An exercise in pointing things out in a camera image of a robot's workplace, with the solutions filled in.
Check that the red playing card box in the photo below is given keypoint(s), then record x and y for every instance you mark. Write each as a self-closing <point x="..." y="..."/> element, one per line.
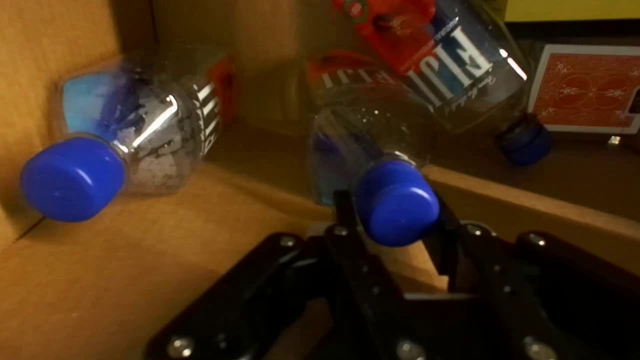
<point x="581" y="91"/>

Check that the clear water bottle blue cap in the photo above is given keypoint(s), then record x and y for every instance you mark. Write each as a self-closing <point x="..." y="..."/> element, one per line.
<point x="453" y="61"/>
<point x="72" y="180"/>
<point x="396" y="203"/>

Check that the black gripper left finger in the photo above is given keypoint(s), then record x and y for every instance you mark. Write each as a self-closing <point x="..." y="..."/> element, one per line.
<point x="301" y="292"/>

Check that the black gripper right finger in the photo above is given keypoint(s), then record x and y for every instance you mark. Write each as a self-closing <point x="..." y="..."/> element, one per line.
<point x="553" y="300"/>

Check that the yellow box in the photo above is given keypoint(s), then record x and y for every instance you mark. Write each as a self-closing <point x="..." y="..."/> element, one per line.
<point x="573" y="10"/>

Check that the small white cube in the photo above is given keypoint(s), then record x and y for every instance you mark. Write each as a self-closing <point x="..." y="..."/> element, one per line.
<point x="615" y="141"/>

